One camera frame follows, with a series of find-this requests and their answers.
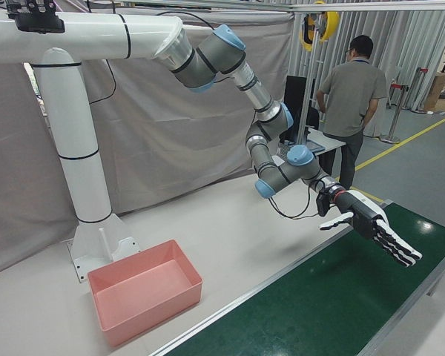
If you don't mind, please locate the grey desk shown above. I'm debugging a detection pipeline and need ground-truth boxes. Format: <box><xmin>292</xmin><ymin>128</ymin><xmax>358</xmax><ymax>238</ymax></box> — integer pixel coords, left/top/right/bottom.
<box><xmin>277</xmin><ymin>128</ymin><xmax>348</xmax><ymax>156</ymax></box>

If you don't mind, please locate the silver barrier post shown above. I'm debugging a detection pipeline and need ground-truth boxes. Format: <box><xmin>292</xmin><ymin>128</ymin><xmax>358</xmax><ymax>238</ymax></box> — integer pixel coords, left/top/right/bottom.
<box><xmin>380</xmin><ymin>85</ymin><xmax>403</xmax><ymax>145</ymax></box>
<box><xmin>411</xmin><ymin>67</ymin><xmax>437</xmax><ymax>115</ymax></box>

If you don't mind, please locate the white robot torso column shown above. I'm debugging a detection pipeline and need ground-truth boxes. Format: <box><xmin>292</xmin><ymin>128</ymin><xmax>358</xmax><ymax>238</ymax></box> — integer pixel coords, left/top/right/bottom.
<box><xmin>0</xmin><ymin>10</ymin><xmax>196</xmax><ymax>285</ymax></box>

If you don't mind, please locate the black computer monitor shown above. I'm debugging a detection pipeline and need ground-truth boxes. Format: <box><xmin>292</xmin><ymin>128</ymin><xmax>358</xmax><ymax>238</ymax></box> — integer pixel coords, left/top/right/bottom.
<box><xmin>283</xmin><ymin>75</ymin><xmax>320</xmax><ymax>145</ymax></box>

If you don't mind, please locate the long grey backdrop curtain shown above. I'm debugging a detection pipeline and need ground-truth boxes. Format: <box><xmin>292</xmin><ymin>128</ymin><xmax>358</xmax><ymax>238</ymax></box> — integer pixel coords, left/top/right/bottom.
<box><xmin>0</xmin><ymin>13</ymin><xmax>296</xmax><ymax>279</ymax></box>

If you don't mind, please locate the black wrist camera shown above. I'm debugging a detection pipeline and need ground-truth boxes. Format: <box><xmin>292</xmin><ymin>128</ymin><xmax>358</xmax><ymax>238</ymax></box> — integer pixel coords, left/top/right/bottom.
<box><xmin>316</xmin><ymin>188</ymin><xmax>332</xmax><ymax>218</ymax></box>

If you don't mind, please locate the yellow hard hat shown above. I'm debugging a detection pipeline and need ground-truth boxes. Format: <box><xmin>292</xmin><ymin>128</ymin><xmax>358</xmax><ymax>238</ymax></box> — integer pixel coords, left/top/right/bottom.
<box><xmin>313</xmin><ymin>10</ymin><xmax>340</xmax><ymax>45</ymax></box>
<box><xmin>299</xmin><ymin>13</ymin><xmax>315</xmax><ymax>52</ymax></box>

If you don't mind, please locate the black shoulder cable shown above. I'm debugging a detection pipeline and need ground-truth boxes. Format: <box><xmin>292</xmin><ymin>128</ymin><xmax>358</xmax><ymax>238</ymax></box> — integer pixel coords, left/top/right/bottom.
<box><xmin>151</xmin><ymin>10</ymin><xmax>218</xmax><ymax>33</ymax></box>

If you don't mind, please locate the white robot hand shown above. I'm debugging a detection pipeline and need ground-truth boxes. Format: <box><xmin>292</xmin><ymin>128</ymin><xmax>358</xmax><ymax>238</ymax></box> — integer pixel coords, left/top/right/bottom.
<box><xmin>319</xmin><ymin>189</ymin><xmax>423</xmax><ymax>267</ymax></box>

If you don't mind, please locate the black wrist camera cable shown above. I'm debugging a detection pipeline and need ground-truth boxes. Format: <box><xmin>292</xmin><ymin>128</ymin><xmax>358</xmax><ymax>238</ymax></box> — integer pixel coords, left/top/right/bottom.
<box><xmin>268</xmin><ymin>181</ymin><xmax>322</xmax><ymax>220</ymax></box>

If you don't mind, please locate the pink plastic basket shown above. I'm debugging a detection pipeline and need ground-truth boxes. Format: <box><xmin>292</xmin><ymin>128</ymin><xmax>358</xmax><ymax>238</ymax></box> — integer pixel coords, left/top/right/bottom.
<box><xmin>87</xmin><ymin>239</ymin><xmax>204</xmax><ymax>349</ymax></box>

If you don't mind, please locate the green conveyor belt with rails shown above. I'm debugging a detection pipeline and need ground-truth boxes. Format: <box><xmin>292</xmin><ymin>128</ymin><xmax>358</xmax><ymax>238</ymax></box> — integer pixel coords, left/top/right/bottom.
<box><xmin>142</xmin><ymin>198</ymin><xmax>445</xmax><ymax>356</ymax></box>

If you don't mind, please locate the aluminium profile frame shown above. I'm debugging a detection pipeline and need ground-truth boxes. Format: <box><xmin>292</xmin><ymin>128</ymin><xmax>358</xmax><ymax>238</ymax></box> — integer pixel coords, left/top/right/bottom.
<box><xmin>55</xmin><ymin>0</ymin><xmax>445</xmax><ymax>149</ymax></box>

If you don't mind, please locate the black head camera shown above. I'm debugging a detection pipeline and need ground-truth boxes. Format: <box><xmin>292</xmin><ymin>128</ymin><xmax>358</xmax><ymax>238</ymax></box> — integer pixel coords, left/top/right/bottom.
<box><xmin>5</xmin><ymin>0</ymin><xmax>66</xmax><ymax>34</ymax></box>

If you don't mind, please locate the brown cardboard box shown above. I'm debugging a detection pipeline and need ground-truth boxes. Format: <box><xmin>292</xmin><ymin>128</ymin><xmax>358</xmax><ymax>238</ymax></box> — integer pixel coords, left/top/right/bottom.
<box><xmin>424</xmin><ymin>72</ymin><xmax>445</xmax><ymax>111</ymax></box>

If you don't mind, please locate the man in grey shirt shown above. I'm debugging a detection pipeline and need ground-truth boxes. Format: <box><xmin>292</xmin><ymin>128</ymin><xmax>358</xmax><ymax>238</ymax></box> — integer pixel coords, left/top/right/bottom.
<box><xmin>316</xmin><ymin>35</ymin><xmax>389</xmax><ymax>192</ymax></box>

